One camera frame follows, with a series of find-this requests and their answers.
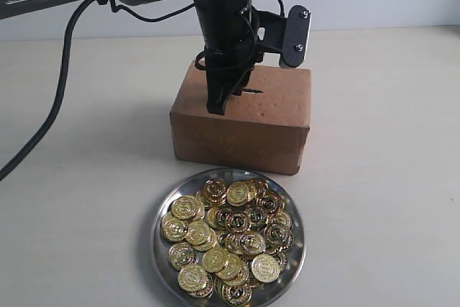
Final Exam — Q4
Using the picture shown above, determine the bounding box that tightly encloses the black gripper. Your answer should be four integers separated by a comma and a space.
193, 0, 257, 114

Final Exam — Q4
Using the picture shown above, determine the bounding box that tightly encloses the brown cardboard slotted box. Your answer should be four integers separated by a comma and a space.
170, 65, 312, 175

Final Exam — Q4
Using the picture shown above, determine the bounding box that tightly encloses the gold coin top left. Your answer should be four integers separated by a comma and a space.
203, 179, 226, 203

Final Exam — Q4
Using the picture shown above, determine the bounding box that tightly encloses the gold coin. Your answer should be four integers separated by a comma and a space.
171, 196, 200, 220
202, 247, 229, 273
162, 217, 188, 242
251, 254, 280, 283
225, 211, 250, 234
167, 242, 198, 271
264, 224, 293, 249
226, 181, 252, 206
203, 179, 226, 203
256, 191, 284, 215
178, 264, 208, 293
220, 283, 252, 306
239, 232, 266, 256

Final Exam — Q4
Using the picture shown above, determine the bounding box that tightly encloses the gold coin top centre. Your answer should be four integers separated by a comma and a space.
226, 181, 252, 206

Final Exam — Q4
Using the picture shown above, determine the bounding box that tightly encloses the gold coin right upper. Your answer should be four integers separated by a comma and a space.
256, 191, 284, 215

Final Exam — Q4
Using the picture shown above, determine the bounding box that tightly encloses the gold coin left upper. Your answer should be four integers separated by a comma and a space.
171, 196, 200, 220

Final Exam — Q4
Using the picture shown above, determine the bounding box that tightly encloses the gold coin left middle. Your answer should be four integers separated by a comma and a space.
162, 217, 188, 242

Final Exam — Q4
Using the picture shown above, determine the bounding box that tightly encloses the gold coin right middle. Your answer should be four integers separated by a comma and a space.
264, 224, 293, 249

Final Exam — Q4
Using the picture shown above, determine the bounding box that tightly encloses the gold coin lower left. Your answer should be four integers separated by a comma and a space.
167, 242, 198, 271

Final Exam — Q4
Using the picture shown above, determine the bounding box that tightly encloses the gold coin front right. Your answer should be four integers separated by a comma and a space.
251, 254, 280, 283

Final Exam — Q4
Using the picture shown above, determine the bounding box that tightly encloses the gold coin front left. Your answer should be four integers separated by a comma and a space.
178, 264, 208, 293

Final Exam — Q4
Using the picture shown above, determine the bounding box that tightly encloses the round steel plate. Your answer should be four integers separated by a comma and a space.
149, 168, 306, 306

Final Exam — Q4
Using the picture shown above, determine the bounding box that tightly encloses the gold coin bottom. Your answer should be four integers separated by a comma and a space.
220, 283, 252, 306

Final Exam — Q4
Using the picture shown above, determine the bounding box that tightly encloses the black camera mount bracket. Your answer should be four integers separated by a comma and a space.
256, 5, 311, 56

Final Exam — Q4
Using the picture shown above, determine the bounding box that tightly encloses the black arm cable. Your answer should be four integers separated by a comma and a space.
0, 0, 288, 183

